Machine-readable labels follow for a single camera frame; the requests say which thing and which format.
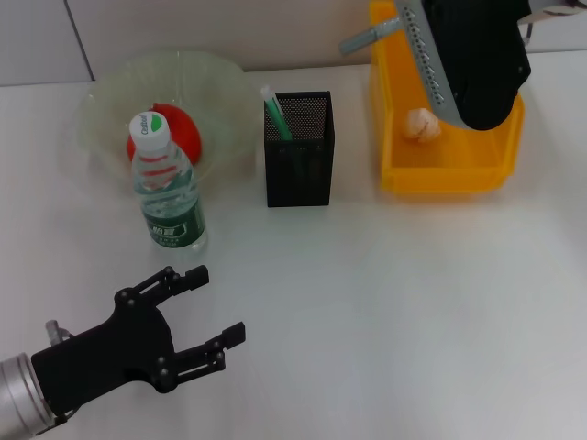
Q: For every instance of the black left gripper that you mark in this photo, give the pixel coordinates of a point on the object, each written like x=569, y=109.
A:
x=114, y=353

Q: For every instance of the clear bottle green label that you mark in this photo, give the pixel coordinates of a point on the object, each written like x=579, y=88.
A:
x=172, y=220

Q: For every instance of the red-orange toy fruit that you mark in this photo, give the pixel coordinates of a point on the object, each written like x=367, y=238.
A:
x=188, y=133

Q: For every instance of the green white pen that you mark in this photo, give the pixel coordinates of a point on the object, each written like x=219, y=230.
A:
x=277, y=117

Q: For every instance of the paper ball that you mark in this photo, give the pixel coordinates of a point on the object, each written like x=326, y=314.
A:
x=419, y=128

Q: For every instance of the silver marker pen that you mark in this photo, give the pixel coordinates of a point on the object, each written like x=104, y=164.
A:
x=367, y=37

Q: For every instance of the black mesh pen holder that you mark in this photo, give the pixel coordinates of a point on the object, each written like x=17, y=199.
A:
x=298, y=174

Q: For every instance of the translucent wavy fruit plate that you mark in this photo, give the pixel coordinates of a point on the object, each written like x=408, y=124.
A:
x=220, y=91

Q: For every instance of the yellow plastic bin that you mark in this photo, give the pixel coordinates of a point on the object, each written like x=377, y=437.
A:
x=440, y=176

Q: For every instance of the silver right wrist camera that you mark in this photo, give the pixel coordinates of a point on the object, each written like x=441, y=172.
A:
x=477, y=59

